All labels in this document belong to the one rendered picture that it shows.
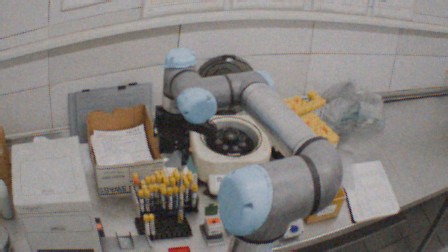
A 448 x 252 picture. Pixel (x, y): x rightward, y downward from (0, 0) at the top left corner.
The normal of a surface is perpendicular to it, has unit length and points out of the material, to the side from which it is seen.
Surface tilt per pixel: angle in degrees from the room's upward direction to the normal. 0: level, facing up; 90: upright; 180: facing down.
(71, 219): 90
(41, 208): 90
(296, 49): 90
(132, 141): 2
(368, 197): 0
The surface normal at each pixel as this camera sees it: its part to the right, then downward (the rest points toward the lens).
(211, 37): 0.31, 0.61
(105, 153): 0.09, -0.79
